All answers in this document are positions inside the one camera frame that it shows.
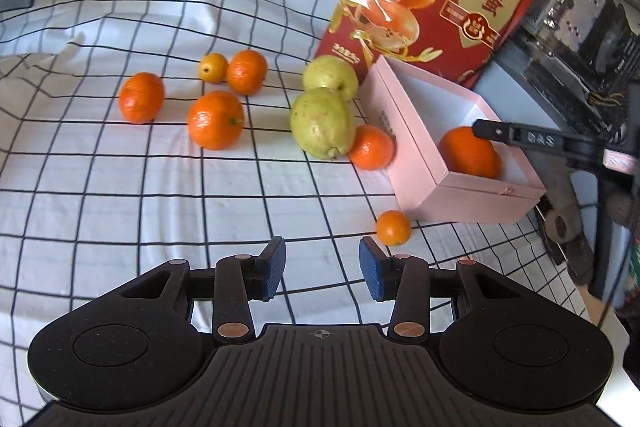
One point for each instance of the black checked white cloth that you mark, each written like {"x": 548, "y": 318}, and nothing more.
{"x": 125, "y": 197}

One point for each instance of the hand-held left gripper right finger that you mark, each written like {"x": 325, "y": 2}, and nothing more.
{"x": 372, "y": 272}

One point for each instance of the orange tangerine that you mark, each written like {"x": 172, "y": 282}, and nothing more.
{"x": 246, "y": 72}
{"x": 371, "y": 147}
{"x": 141, "y": 98}

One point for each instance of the computer case with glass panel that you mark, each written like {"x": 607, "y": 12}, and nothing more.
{"x": 585, "y": 37}

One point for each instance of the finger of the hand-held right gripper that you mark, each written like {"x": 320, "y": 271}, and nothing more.
{"x": 520, "y": 138}

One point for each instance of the brown plush toy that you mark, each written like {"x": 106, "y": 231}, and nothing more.
{"x": 567, "y": 222}

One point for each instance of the large orange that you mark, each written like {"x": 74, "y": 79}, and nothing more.
{"x": 467, "y": 154}

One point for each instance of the large green guava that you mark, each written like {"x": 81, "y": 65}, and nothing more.
{"x": 322, "y": 123}

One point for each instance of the orange with green stem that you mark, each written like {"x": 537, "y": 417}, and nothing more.
{"x": 216, "y": 120}

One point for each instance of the small orange kumquat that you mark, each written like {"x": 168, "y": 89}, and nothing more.
{"x": 393, "y": 227}

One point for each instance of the small yellow-orange citrus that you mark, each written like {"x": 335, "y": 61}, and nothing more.
{"x": 214, "y": 67}

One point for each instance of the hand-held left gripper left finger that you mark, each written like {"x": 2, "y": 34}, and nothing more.
{"x": 274, "y": 269}

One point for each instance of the pink cardboard box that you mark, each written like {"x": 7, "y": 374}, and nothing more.
{"x": 430, "y": 177}

